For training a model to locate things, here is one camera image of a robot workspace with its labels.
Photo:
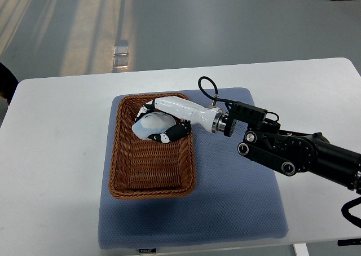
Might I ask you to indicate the white table leg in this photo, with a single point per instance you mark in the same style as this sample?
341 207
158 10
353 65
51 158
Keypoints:
301 249

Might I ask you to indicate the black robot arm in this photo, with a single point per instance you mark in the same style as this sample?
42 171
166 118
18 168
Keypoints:
287 152

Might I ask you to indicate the person in white jacket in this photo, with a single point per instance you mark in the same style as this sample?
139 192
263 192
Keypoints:
8 83

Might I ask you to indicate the blue foam cushion mat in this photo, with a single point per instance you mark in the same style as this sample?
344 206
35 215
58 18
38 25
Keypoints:
194 191

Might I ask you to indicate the brown wicker basket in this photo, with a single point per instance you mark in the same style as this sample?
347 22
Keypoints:
144 169

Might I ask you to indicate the metal floor socket plate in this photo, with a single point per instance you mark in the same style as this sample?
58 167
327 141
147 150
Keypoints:
121 55

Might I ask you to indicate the light blue plush toy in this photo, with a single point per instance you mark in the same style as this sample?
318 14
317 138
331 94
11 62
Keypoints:
152 123

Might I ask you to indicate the white robotic hand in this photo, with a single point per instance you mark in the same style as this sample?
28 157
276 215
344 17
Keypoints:
211 119

